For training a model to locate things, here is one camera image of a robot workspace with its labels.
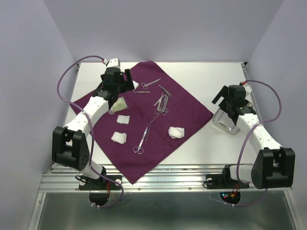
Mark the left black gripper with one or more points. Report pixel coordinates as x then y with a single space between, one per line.
129 85

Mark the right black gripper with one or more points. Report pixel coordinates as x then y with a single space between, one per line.
223 92

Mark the stainless steel instrument tray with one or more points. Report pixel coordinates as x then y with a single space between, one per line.
232 125

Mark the pointed steel tweezers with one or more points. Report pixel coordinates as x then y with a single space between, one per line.
166 91

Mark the steel forceps ring handled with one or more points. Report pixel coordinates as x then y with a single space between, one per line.
163 107

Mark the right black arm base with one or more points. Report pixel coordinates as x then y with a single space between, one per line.
220 180

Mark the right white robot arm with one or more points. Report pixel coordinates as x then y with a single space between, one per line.
274 164

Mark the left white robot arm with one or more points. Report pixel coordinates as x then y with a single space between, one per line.
69 143

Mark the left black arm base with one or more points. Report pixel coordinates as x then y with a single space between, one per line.
100 184

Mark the purple surgical drape cloth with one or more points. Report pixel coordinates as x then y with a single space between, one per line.
184 111

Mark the white gauze pad top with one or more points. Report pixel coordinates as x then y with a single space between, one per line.
135 84

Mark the white gauze pad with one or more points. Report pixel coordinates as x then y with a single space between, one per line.
123 119
120 138
176 132
135 84

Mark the steel scissors top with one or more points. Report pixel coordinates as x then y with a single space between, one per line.
145 85

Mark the steel scissors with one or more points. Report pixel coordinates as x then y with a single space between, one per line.
138 149
145 85

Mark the white gauze pad upper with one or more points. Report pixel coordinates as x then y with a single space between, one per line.
123 119

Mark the white gauze pad lower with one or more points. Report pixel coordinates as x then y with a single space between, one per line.
120 138

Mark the white gauze pad right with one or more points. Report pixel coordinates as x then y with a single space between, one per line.
176 132

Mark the steel scissors bottom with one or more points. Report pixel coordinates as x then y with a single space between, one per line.
138 149

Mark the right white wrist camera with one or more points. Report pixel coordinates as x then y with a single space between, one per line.
247 88

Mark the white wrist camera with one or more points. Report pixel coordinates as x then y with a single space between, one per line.
247 88
113 63

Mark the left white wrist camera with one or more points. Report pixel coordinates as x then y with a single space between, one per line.
113 63

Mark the aluminium frame rail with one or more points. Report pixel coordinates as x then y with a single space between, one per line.
163 178

